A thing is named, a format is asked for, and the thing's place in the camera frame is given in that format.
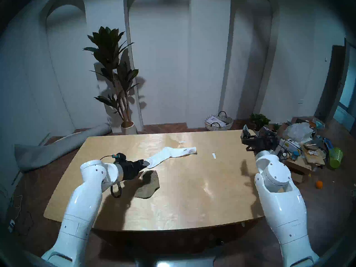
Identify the white plastic bag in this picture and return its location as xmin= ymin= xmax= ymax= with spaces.
xmin=283 ymin=122 xmax=314 ymax=143

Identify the small bushy potted plant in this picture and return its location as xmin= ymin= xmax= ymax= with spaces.
xmin=249 ymin=113 xmax=271 ymax=130

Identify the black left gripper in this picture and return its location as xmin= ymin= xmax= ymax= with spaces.
xmin=113 ymin=153 xmax=151 ymax=181

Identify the green plastic basket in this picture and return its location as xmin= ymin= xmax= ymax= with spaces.
xmin=329 ymin=147 xmax=344 ymax=169

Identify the dark door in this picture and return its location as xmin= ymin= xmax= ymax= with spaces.
xmin=316 ymin=44 xmax=348 ymax=121

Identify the brown cardboard box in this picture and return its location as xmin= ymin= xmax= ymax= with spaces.
xmin=285 ymin=155 xmax=312 ymax=183

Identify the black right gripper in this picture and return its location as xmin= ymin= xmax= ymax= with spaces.
xmin=241 ymin=125 xmax=279 ymax=153

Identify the tall green leafy plant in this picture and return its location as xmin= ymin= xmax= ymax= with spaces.
xmin=83 ymin=26 xmax=140 ymax=123

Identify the wicker basket with handles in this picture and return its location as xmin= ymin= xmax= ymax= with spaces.
xmin=204 ymin=111 xmax=234 ymax=131

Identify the olive ribbed sock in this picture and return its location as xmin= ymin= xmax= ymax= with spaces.
xmin=134 ymin=170 xmax=160 ymax=199

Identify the wooden cutting board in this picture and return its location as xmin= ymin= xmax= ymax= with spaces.
xmin=302 ymin=144 xmax=325 ymax=166

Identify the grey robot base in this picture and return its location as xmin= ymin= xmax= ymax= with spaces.
xmin=131 ymin=251 xmax=223 ymax=267

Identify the white sock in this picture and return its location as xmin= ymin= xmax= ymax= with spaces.
xmin=146 ymin=147 xmax=197 ymax=169

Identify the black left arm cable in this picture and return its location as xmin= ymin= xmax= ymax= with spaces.
xmin=100 ymin=154 xmax=123 ymax=198

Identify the white printed carton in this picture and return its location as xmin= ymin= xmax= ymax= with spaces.
xmin=285 ymin=139 xmax=302 ymax=155

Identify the white plant pot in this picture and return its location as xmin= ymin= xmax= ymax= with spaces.
xmin=120 ymin=121 xmax=137 ymax=135

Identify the rolled grey carpet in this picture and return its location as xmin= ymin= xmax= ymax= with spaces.
xmin=14 ymin=122 xmax=112 ymax=174

